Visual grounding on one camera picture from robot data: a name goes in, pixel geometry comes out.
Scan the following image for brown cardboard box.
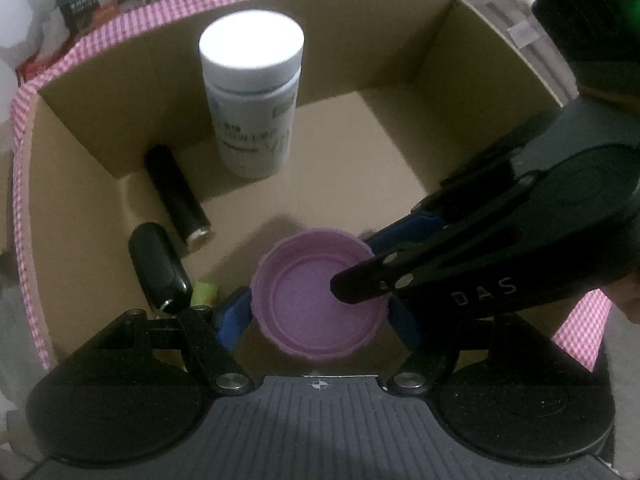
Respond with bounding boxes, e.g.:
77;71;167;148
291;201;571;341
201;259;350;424
13;0;601;371

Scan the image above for black cylinder tube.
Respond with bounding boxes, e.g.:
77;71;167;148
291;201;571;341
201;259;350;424
143;145;212;252

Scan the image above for black key fob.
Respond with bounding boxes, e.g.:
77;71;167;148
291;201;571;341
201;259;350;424
128;222;192;316

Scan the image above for pink checkered tablecloth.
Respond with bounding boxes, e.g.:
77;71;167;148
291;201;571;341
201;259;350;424
8;0;614;376

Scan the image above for grey quilted sofa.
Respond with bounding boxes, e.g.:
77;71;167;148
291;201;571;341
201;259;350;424
465;0;562;92

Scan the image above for white vitamin bottle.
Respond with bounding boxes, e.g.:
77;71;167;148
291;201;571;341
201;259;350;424
198;10;305;180

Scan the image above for purple plastic lid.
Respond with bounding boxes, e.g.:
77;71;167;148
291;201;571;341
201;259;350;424
250;229;387;362

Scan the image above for person's right hand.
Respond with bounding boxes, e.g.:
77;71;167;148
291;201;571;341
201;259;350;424
604;271;640;325

